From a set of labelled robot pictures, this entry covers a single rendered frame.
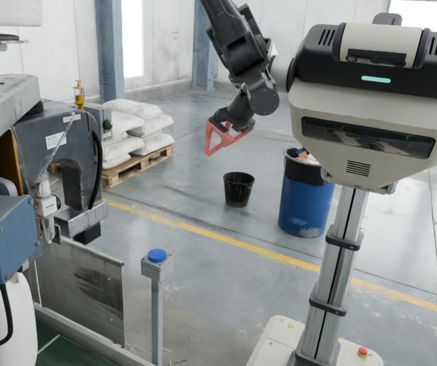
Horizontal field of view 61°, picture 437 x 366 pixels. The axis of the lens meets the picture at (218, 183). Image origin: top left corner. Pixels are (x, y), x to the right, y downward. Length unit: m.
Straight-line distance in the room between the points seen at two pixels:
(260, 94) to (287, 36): 8.21
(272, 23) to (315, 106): 8.14
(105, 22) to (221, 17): 6.13
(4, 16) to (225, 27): 0.36
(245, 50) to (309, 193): 2.23
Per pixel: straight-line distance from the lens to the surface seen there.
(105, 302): 1.59
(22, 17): 0.61
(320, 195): 2.94
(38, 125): 0.89
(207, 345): 2.12
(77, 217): 1.04
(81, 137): 0.98
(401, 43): 0.76
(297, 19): 8.87
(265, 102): 0.72
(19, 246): 0.60
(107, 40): 6.85
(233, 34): 0.75
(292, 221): 3.05
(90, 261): 1.52
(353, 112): 0.90
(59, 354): 1.64
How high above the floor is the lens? 1.55
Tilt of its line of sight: 23 degrees down
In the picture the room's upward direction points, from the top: 4 degrees clockwise
